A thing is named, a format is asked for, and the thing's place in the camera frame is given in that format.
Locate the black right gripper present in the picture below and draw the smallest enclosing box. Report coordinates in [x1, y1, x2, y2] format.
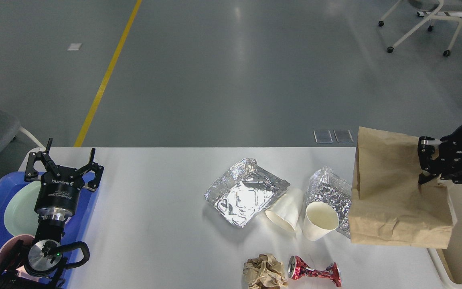
[417, 125, 462, 185]

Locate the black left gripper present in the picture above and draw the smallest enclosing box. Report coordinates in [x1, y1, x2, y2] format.
[24, 138, 104, 219]

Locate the light green plate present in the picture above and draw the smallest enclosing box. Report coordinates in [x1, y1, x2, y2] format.
[2, 181, 71, 238]

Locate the brown paper bag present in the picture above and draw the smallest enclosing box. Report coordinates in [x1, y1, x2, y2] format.
[348, 127, 455, 249]

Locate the aluminium foil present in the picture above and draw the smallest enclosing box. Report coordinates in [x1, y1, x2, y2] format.
[304, 166, 352, 238]

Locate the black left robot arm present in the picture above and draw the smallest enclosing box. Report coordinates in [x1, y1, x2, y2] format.
[0, 138, 104, 289]

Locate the upright white paper cup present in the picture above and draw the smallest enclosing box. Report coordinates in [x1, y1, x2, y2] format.
[302, 201, 339, 241]

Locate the white chair base bar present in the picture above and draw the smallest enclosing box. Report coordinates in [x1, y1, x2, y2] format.
[417, 11, 462, 18]

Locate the white wheeled chair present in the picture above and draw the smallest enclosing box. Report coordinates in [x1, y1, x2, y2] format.
[386, 0, 462, 57]

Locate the lying white paper cup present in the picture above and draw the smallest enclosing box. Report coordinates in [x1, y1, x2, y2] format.
[265, 188, 304, 232]

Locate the red foil wrapper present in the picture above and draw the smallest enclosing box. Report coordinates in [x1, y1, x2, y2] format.
[288, 255, 342, 287]

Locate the flat aluminium foil tray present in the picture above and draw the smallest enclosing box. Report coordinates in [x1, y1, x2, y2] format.
[204, 159, 290, 228]

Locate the crumpled brown paper ball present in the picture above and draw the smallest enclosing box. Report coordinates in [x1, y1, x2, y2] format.
[242, 254, 288, 289]

